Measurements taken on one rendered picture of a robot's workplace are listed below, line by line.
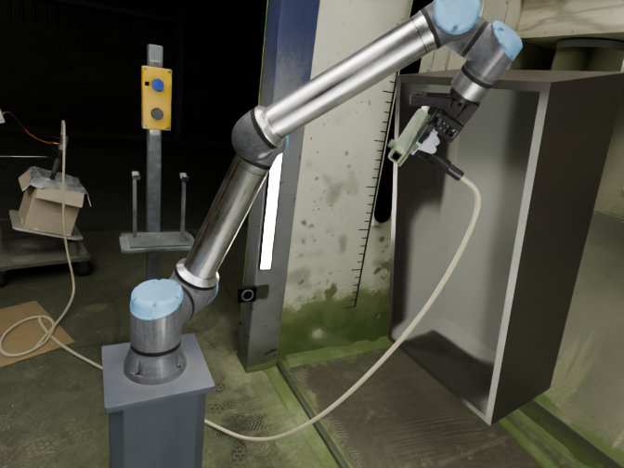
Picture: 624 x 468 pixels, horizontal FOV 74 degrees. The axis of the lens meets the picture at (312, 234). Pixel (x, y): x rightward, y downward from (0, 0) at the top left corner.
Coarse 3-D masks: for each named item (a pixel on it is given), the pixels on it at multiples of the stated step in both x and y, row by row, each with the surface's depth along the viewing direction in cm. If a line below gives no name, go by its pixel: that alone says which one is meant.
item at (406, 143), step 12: (420, 120) 127; (408, 132) 118; (420, 132) 122; (396, 144) 112; (408, 144) 114; (408, 156) 111; (420, 156) 121; (432, 156) 119; (444, 168) 120; (456, 168) 120
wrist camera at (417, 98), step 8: (416, 96) 112; (424, 96) 111; (432, 96) 111; (440, 96) 110; (448, 96) 110; (416, 104) 112; (424, 104) 112; (432, 104) 111; (440, 104) 110; (448, 104) 109
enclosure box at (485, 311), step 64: (512, 128) 156; (576, 128) 117; (448, 192) 188; (512, 192) 162; (576, 192) 128; (448, 256) 202; (512, 256) 170; (576, 256) 142; (448, 320) 213; (512, 320) 136; (448, 384) 173; (512, 384) 151
